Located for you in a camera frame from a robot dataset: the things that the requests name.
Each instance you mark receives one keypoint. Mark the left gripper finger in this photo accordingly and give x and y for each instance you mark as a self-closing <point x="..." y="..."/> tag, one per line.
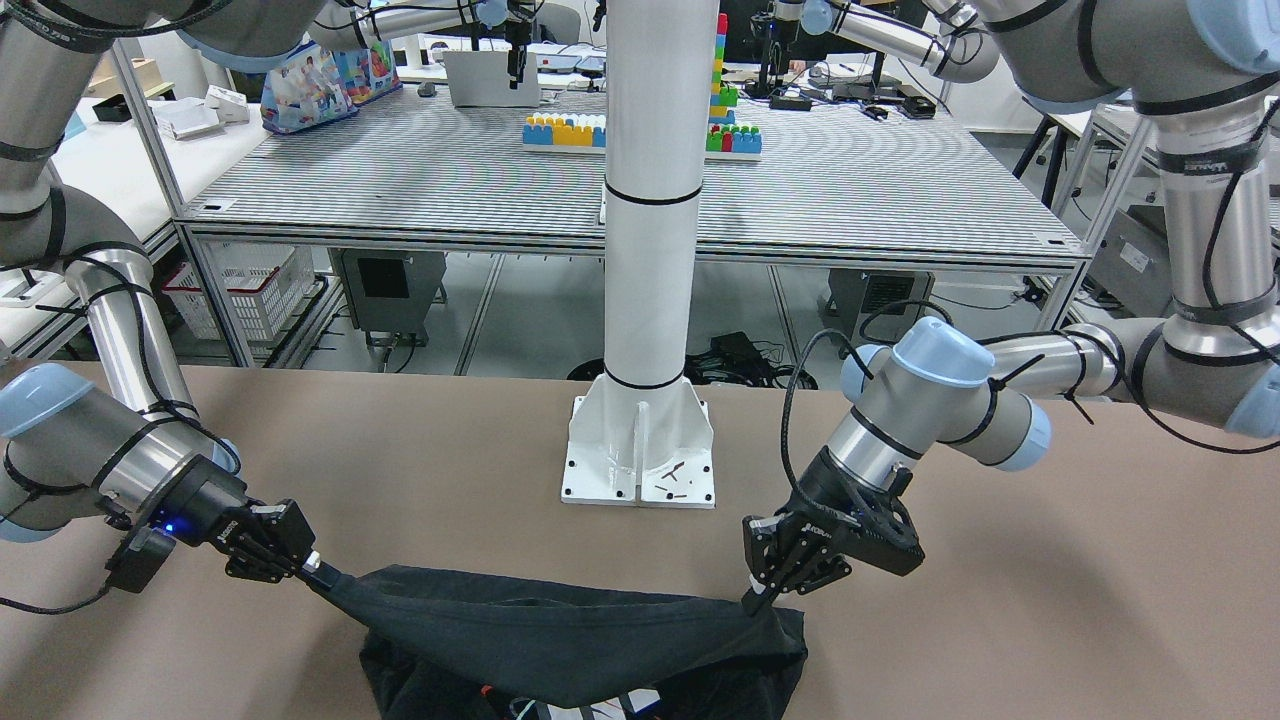
<point x="763" y="594"/>

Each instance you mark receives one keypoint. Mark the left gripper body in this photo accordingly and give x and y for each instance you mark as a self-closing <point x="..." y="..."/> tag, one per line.
<point x="812" y="499"/>

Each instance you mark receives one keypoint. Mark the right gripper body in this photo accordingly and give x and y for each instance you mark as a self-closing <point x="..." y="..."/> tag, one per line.
<point x="207" y="513"/>

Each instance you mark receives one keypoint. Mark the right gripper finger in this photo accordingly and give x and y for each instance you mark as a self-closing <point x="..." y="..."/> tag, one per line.
<point x="283" y="540"/>

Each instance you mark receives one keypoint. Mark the black printed t-shirt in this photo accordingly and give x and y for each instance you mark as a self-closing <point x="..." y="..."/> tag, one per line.
<point x="448" y="644"/>

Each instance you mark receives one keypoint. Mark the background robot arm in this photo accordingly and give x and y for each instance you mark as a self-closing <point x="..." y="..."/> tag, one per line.
<point x="962" y="52"/>

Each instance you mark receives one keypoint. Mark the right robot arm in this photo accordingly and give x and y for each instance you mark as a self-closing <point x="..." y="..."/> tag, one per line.
<point x="130" y="449"/>

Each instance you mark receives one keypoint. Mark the white plastic basket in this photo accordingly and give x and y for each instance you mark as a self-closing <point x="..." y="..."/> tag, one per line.
<point x="265" y="282"/>

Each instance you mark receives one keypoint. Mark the striped aluminium table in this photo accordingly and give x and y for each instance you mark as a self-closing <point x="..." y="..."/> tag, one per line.
<point x="833" y="188"/>

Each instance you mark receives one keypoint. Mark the colourful picture box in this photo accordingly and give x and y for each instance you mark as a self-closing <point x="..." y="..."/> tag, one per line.
<point x="315" y="86"/>

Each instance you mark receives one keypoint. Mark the colourful toy block stack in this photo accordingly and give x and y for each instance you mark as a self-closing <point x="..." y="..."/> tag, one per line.
<point x="724" y="137"/>

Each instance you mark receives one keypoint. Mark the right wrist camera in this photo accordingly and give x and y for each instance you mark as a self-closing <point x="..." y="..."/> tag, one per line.
<point x="138" y="558"/>

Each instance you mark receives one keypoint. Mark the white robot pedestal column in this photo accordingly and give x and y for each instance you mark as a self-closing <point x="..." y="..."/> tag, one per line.
<point x="641" y="436"/>

